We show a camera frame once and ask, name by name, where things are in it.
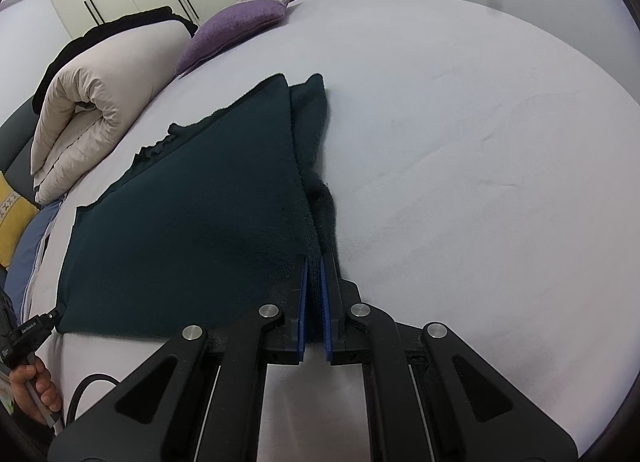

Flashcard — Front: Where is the beige folded duvet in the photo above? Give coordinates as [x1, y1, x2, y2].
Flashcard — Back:
[30, 20, 191, 205]

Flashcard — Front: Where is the purple cushion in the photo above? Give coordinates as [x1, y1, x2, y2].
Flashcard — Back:
[175, 0, 291, 76]

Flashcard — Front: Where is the dark green sweater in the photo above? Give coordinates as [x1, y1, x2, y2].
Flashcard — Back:
[58, 74, 336, 341]

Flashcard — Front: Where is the yellow cushion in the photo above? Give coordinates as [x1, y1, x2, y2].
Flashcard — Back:
[0, 173, 39, 269]

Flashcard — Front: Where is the white bed sheet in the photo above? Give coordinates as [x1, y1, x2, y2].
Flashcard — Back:
[26, 0, 639, 451]

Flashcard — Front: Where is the blue pillow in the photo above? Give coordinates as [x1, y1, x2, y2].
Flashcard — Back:
[3, 196, 64, 324]

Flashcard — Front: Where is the person left hand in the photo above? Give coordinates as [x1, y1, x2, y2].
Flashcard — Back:
[9, 357, 62, 425]

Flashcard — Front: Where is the black garment on duvet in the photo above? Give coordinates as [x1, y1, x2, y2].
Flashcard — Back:
[32, 6, 198, 114]

